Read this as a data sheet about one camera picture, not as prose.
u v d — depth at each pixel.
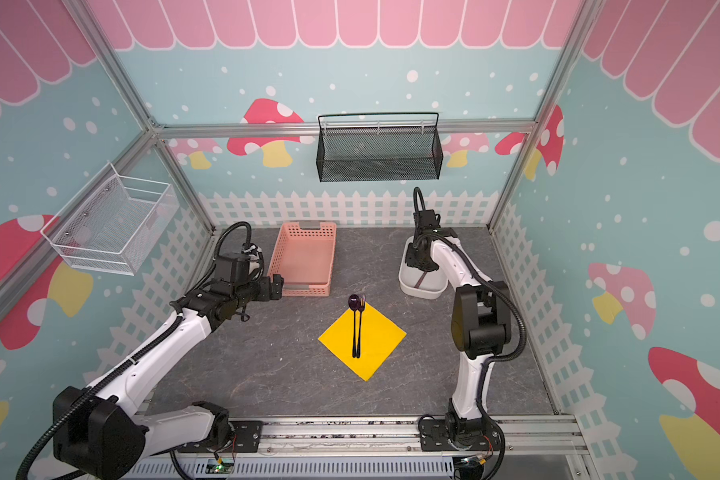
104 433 0.39
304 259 1.15
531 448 0.73
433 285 1.02
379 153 0.92
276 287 0.76
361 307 0.97
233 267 0.61
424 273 1.06
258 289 0.73
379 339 0.92
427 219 0.77
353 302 0.97
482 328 0.53
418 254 0.73
